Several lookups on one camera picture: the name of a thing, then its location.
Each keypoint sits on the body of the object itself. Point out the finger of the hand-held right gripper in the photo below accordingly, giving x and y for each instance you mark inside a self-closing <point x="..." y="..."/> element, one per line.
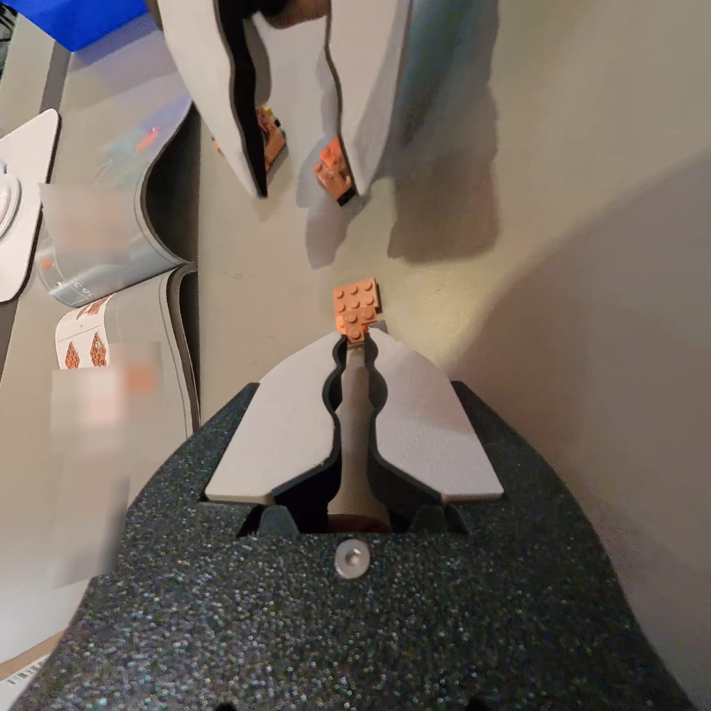
<point x="200" y="66"/>
<point x="372" y="83"/>

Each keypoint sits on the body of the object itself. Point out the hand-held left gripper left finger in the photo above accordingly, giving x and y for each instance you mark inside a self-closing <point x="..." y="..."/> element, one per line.
<point x="277" y="439"/>

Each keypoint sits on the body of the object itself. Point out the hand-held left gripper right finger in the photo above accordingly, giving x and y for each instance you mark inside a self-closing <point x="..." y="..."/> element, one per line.
<point x="433" y="439"/>

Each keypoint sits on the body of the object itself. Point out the small brown brick assembly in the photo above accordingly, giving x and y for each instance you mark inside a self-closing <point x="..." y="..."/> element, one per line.
<point x="330" y="166"/>

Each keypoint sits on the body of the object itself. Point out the small brick plate stack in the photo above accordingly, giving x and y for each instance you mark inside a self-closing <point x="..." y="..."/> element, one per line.
<point x="355" y="300"/>

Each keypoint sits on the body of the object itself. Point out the multicoloured brick model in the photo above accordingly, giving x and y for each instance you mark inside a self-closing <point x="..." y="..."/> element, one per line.
<point x="272" y="144"/>

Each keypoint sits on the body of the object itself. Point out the large blue plastic bin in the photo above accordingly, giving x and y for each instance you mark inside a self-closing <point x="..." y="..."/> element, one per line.
<point x="83" y="22"/>

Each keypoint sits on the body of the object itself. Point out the grey building instruction booklet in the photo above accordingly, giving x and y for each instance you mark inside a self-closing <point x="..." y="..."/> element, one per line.
<point x="161" y="311"/>

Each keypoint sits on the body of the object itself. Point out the white tablet stand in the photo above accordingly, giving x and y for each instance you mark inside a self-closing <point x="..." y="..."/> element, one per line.
<point x="33" y="155"/>

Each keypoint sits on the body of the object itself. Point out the cardboard box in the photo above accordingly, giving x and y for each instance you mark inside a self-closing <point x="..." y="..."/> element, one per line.
<point x="28" y="666"/>

